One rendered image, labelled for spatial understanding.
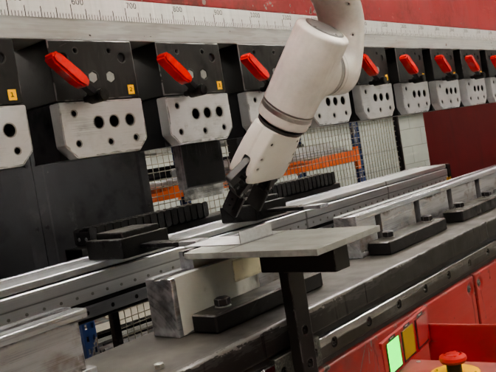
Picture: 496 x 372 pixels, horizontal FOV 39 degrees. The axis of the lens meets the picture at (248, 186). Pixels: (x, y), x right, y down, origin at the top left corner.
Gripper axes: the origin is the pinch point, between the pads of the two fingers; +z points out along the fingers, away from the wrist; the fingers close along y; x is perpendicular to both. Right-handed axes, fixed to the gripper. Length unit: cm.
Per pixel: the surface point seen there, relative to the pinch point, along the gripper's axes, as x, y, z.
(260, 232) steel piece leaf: 4.6, -1.2, 3.5
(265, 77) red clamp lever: -13.6, -11.3, -15.4
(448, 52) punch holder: -20, -101, -18
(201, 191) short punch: -7.9, 1.4, 3.3
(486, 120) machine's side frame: -33, -214, 22
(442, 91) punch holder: -13, -93, -9
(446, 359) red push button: 39.7, -3.5, 0.5
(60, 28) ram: -21.8, 27.8, -19.4
